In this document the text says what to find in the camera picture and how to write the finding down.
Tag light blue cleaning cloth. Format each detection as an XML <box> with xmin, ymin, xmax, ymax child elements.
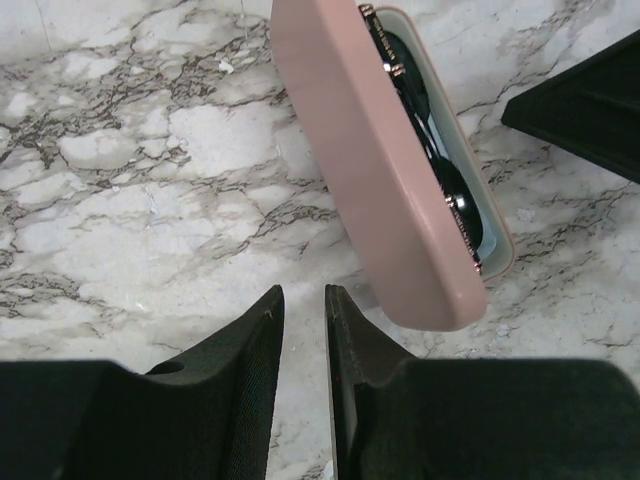
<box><xmin>418</xmin><ymin>93</ymin><xmax>497</xmax><ymax>272</ymax></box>

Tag pink glasses case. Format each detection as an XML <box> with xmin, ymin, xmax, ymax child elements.
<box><xmin>270</xmin><ymin>1</ymin><xmax>515</xmax><ymax>331</ymax></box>

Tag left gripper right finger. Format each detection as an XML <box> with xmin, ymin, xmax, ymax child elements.
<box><xmin>325</xmin><ymin>285</ymin><xmax>639</xmax><ymax>479</ymax></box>

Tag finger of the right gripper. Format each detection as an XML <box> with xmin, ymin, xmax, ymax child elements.
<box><xmin>501</xmin><ymin>32</ymin><xmax>639</xmax><ymax>183</ymax></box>

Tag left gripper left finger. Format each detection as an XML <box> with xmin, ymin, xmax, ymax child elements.
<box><xmin>1</xmin><ymin>286</ymin><xmax>285</xmax><ymax>479</ymax></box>

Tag black sunglasses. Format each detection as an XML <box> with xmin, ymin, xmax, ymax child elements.
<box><xmin>358</xmin><ymin>4</ymin><xmax>483</xmax><ymax>272</ymax></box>

